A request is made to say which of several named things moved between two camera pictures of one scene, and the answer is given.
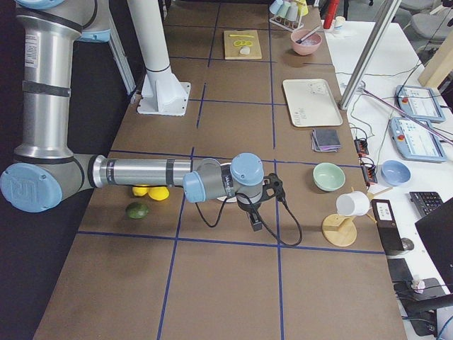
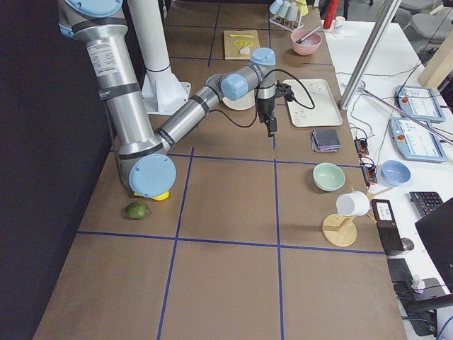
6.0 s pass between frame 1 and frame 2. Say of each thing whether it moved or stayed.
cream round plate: moved
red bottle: stayed
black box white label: stayed
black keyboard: stayed
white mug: stayed
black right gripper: moved
